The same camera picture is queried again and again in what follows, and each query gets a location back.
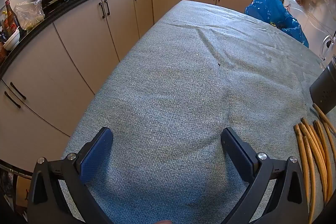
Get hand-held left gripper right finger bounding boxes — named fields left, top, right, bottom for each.
left=220, top=127, right=309, bottom=224

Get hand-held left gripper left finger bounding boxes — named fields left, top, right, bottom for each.
left=27, top=127, right=115, bottom=224

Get row of wooden chopsticks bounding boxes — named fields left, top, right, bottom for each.
left=293, top=103, right=336, bottom=224

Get black plastic utensil cup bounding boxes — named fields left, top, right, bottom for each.
left=310, top=55, right=336, bottom=115

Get grey-green tablecloth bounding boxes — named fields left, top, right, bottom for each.
left=62, top=0, right=336, bottom=224

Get beige kitchen cabinets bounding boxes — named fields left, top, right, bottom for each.
left=0, top=0, right=255, bottom=170

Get clear glass pitcher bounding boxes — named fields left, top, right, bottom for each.
left=320, top=34, right=336, bottom=60

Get white bowl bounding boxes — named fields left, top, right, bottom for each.
left=3, top=27, right=21, bottom=51

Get blue plastic bag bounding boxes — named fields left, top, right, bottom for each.
left=245, top=0, right=310, bottom=48

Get clear plastic bag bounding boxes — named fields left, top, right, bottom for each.
left=14, top=1, right=46, bottom=31

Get brown sauce bottle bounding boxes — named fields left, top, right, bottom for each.
left=5, top=0, right=20, bottom=36

